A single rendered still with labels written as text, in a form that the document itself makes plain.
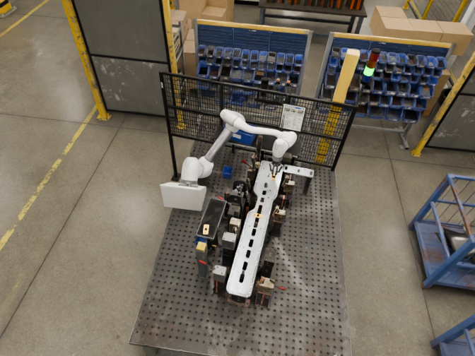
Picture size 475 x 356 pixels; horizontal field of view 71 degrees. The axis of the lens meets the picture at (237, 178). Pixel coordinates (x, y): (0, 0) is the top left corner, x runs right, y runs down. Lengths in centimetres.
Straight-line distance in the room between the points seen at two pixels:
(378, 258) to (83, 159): 393
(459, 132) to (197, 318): 422
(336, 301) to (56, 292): 269
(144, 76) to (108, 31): 68
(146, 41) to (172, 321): 325
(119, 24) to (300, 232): 322
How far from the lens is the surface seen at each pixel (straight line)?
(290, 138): 293
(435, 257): 424
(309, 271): 300
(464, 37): 582
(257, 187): 304
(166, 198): 320
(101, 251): 402
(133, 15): 450
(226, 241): 258
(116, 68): 498
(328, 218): 334
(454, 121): 531
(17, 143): 568
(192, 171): 314
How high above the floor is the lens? 332
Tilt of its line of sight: 48 degrees down
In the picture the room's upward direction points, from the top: 3 degrees clockwise
